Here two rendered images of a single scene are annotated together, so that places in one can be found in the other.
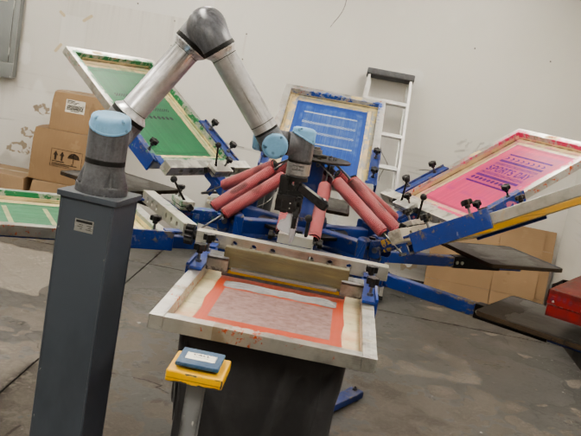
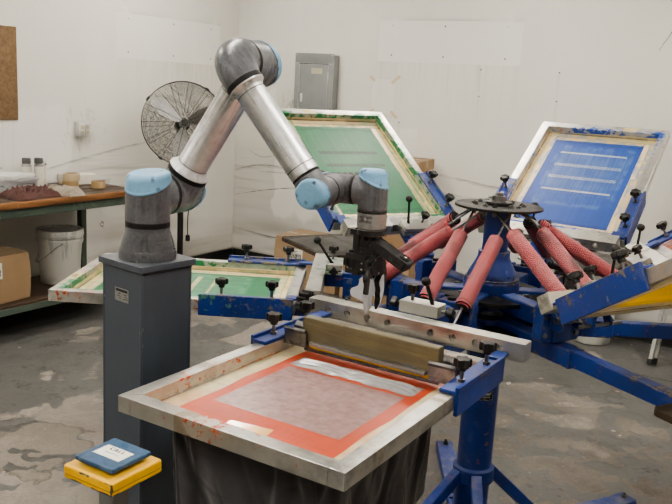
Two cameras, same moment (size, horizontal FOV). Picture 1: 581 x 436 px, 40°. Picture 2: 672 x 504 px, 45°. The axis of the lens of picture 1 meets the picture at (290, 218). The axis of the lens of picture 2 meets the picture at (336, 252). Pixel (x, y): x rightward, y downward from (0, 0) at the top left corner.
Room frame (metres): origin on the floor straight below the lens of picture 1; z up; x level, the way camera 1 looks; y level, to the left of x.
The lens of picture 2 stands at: (0.68, -0.89, 1.68)
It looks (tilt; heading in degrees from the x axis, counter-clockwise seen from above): 12 degrees down; 29
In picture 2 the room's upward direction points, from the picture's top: 3 degrees clockwise
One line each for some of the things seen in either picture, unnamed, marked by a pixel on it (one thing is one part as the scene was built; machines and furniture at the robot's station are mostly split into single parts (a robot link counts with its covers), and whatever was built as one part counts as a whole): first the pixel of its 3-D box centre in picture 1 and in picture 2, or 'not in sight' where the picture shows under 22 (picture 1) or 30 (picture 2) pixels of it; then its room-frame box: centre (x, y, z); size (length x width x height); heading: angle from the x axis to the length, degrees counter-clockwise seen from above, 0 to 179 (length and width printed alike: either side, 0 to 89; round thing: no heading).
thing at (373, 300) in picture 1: (367, 296); (473, 382); (2.53, -0.30, 0.98); 0.30 x 0.05 x 0.07; 177
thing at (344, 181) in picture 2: (271, 141); (333, 188); (2.48, 0.10, 1.42); 0.11 x 0.11 x 0.08; 8
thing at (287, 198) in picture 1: (291, 194); (367, 252); (2.51, 0.01, 1.26); 0.09 x 0.08 x 0.12; 87
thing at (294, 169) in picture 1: (297, 169); (371, 221); (2.51, 0.00, 1.34); 0.08 x 0.08 x 0.05
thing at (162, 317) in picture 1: (277, 300); (326, 384); (2.31, -0.01, 0.97); 0.79 x 0.58 x 0.04; 177
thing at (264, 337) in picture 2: (201, 263); (289, 336); (2.56, 0.26, 0.98); 0.30 x 0.05 x 0.07; 177
